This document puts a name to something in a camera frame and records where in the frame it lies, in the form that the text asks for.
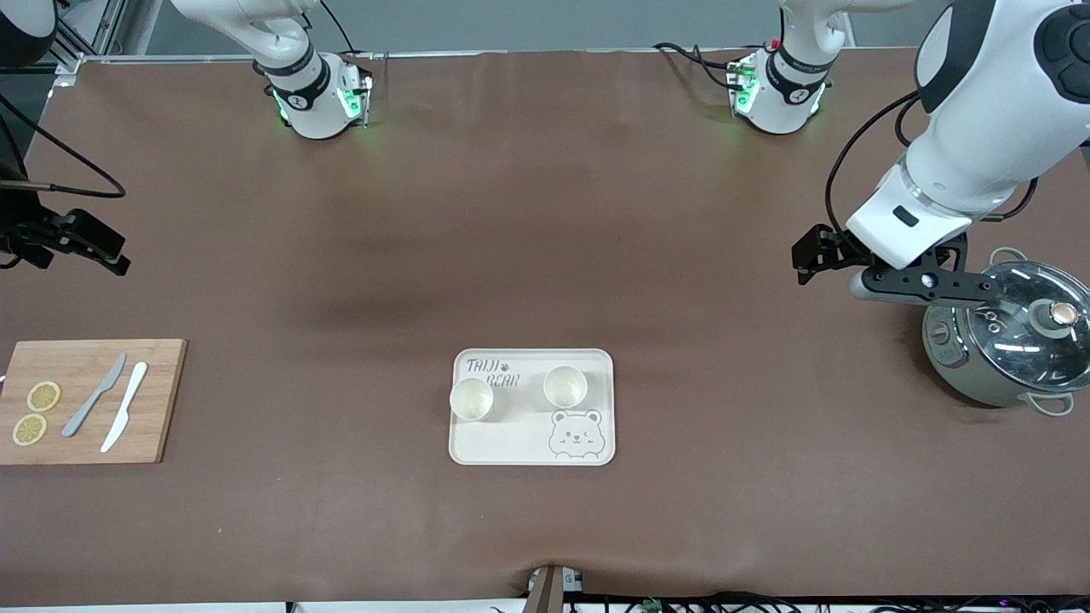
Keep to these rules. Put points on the aluminium frame profile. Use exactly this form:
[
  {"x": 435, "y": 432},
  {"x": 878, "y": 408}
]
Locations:
[{"x": 85, "y": 34}]

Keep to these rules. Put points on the grey-green electric pot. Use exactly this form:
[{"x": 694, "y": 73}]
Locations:
[{"x": 954, "y": 366}]

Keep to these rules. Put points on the white IKEA cup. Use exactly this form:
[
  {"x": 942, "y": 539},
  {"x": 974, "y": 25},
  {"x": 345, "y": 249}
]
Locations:
[
  {"x": 565, "y": 387},
  {"x": 471, "y": 400}
]

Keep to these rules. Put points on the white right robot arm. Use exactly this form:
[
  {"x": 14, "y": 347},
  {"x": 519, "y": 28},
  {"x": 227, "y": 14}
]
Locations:
[{"x": 315, "y": 102}]

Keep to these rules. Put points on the wooden cutting board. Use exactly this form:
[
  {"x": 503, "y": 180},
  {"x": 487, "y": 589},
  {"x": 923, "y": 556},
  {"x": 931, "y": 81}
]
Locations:
[{"x": 85, "y": 447}]

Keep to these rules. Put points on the lemon slice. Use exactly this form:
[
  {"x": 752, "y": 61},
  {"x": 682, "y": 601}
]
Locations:
[
  {"x": 30, "y": 429},
  {"x": 43, "y": 396}
]

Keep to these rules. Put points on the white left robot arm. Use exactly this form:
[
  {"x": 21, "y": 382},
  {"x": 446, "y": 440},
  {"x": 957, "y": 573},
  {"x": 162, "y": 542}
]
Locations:
[{"x": 988, "y": 111}]

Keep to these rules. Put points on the glass pot lid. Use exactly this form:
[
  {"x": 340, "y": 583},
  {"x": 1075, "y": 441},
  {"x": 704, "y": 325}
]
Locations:
[{"x": 1005, "y": 340}]

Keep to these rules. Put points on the white plastic knife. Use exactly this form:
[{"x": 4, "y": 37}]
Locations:
[{"x": 128, "y": 400}]

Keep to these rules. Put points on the grey plastic knife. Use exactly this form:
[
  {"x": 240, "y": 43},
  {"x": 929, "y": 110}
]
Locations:
[{"x": 94, "y": 396}]

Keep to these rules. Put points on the cream bear print tray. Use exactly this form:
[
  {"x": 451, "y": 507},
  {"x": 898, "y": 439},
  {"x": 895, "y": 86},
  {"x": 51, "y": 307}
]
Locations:
[{"x": 519, "y": 438}]

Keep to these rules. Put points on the grey metal post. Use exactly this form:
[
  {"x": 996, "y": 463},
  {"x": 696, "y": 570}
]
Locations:
[{"x": 545, "y": 596}]

